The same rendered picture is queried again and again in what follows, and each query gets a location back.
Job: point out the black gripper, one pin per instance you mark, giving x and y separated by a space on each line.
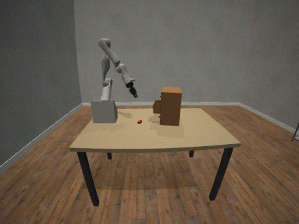
130 85

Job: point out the brown wooden chest of drawers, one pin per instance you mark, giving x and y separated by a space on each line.
170 107

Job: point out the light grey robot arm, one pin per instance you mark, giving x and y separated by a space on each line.
120 68

